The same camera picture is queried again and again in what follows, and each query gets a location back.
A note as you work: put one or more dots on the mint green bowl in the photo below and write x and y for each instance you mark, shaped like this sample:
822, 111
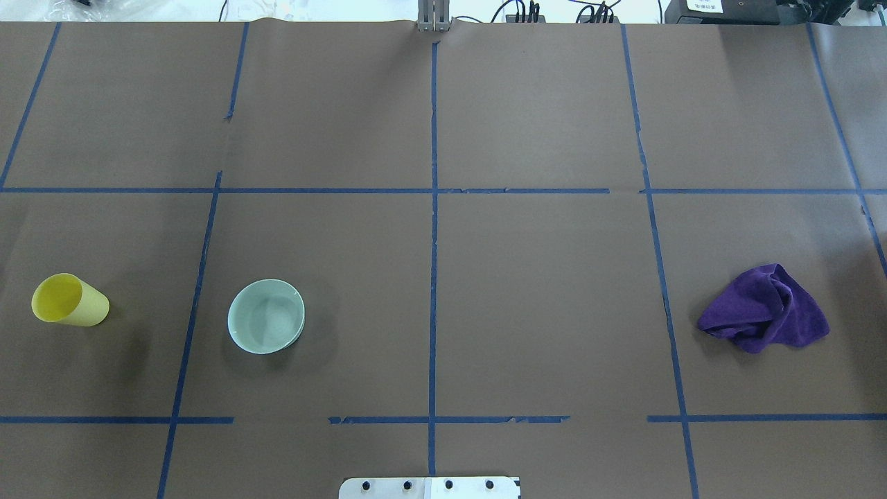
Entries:
266, 316

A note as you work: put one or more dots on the purple cloth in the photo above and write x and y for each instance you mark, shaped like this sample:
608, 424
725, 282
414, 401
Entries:
764, 306

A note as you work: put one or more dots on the yellow plastic cup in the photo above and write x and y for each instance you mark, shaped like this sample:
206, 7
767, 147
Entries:
65, 299

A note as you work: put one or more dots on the black device with label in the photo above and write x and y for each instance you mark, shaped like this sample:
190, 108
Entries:
766, 13

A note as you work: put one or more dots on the aluminium frame post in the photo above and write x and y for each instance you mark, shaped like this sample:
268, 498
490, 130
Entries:
434, 16

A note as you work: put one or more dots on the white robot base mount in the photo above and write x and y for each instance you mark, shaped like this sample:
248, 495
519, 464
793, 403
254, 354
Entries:
432, 487

